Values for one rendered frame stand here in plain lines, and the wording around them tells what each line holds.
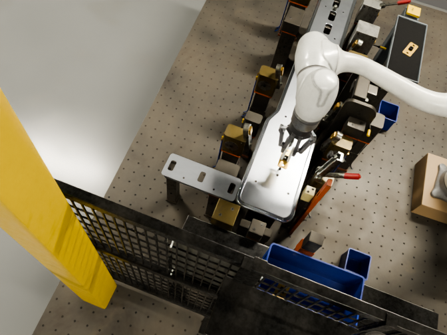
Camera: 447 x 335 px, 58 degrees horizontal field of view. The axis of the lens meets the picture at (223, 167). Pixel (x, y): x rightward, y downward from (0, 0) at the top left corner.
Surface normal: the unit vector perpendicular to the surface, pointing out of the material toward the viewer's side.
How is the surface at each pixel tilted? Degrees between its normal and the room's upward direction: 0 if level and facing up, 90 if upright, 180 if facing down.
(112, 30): 0
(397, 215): 0
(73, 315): 0
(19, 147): 90
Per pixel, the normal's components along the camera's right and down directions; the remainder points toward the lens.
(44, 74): 0.11, -0.47
